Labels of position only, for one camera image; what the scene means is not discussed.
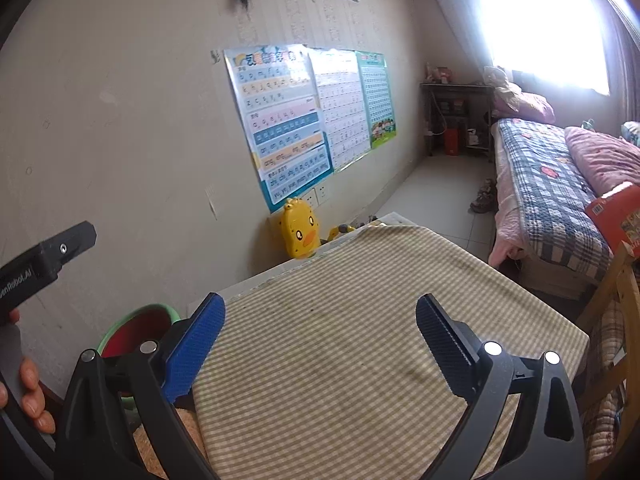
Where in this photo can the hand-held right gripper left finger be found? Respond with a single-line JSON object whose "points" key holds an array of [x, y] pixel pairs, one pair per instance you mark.
{"points": [[195, 345]]}

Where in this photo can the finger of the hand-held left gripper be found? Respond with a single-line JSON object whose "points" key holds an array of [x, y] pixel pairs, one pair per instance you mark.
{"points": [[70, 247]]}

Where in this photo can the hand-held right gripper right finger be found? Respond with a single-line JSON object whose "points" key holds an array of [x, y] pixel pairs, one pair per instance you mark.
{"points": [[445, 345]]}

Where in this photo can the green red bucket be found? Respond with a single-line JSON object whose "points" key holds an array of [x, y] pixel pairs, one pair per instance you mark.
{"points": [[135, 325]]}

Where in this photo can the person's left hand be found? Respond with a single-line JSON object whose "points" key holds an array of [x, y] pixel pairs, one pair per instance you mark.
{"points": [[37, 405]]}

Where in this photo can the tan plush cushion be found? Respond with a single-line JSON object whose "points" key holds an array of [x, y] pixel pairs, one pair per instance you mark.
{"points": [[165, 440]]}

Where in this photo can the pink bed sheet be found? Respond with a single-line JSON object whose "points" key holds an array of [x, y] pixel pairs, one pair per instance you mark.
{"points": [[507, 240]]}

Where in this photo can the small dark toy figures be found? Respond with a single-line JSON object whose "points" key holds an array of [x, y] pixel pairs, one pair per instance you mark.
{"points": [[369, 220]]}

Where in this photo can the brown shoe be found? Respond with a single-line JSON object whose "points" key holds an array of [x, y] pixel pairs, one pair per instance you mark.
{"points": [[489, 185], [481, 202]]}

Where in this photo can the yellow toy vehicle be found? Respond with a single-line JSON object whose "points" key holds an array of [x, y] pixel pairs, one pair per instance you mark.
{"points": [[340, 232]]}

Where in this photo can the yellow duck toy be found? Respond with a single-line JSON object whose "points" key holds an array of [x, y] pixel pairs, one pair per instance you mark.
{"points": [[300, 230]]}

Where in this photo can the plaid chair cushion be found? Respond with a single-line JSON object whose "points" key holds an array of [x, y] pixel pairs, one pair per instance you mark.
{"points": [[607, 360]]}

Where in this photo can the wooden chair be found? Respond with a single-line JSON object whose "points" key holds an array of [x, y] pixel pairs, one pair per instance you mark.
{"points": [[607, 290]]}

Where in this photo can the bed with plaid quilt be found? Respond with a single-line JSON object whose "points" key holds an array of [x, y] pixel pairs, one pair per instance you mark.
{"points": [[550, 195]]}

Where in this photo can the red container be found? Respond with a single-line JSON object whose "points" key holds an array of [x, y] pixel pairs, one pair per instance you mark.
{"points": [[453, 142]]}

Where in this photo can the small white container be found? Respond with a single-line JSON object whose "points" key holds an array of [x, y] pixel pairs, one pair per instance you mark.
{"points": [[472, 139]]}

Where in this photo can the red printed box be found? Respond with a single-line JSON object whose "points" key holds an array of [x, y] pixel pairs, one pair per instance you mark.
{"points": [[617, 215]]}

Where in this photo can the blue bordered letter poster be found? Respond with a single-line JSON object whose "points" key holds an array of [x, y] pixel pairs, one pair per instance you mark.
{"points": [[280, 135]]}

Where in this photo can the pink blanket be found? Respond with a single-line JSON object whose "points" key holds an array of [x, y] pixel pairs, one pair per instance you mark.
{"points": [[605, 160]]}

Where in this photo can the purple pillow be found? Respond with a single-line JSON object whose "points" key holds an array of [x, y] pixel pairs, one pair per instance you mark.
{"points": [[525, 107]]}

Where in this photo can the dark shelf desk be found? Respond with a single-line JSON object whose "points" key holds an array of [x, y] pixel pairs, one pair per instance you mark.
{"points": [[457, 89]]}

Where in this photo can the white chart poster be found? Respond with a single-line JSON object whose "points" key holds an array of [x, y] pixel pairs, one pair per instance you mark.
{"points": [[342, 110]]}

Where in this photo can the green chart poster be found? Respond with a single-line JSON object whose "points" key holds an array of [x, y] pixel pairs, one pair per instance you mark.
{"points": [[377, 95]]}

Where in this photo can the small green toy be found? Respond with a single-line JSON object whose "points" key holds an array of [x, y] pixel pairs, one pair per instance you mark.
{"points": [[587, 125]]}

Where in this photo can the beige plush toy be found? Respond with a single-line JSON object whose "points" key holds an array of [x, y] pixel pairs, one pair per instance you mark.
{"points": [[500, 82]]}

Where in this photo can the small pink box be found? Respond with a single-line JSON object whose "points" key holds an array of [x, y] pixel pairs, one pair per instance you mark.
{"points": [[444, 75]]}

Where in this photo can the blue pillow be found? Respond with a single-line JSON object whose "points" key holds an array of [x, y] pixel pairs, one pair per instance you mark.
{"points": [[632, 132]]}

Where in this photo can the sheer white curtain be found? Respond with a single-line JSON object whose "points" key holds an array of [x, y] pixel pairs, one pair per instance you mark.
{"points": [[450, 15], [622, 50]]}

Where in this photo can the bright window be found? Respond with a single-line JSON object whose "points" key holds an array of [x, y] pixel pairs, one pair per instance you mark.
{"points": [[540, 25]]}

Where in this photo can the white wall socket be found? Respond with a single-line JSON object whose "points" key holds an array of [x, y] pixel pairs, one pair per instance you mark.
{"points": [[309, 197], [323, 191]]}

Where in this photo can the small wall hook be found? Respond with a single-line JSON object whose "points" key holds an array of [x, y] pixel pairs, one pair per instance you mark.
{"points": [[216, 55]]}

